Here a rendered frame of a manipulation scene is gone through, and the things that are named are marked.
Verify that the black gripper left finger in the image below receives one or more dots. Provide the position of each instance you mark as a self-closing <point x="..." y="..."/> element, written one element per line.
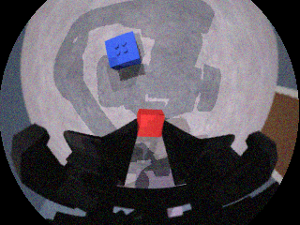
<point x="115" y="148"/>

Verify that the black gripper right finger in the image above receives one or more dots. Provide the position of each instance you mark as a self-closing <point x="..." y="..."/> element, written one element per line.
<point x="185" y="151"/>

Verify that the red block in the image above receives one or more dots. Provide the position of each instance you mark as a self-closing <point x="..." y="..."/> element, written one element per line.
<point x="150" y="123"/>

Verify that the blue block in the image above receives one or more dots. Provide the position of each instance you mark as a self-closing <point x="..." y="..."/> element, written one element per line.
<point x="122" y="51"/>

